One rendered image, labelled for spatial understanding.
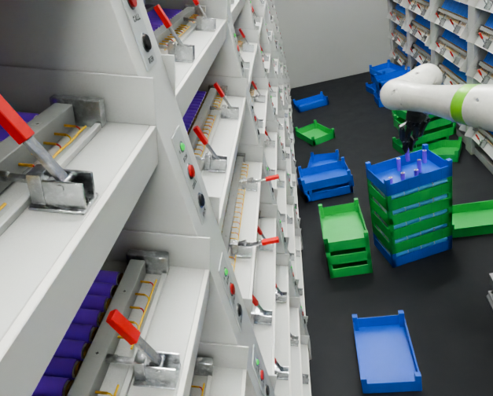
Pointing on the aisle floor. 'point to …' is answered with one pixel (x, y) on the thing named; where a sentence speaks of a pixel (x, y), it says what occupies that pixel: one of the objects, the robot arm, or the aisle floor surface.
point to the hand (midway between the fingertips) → (408, 144)
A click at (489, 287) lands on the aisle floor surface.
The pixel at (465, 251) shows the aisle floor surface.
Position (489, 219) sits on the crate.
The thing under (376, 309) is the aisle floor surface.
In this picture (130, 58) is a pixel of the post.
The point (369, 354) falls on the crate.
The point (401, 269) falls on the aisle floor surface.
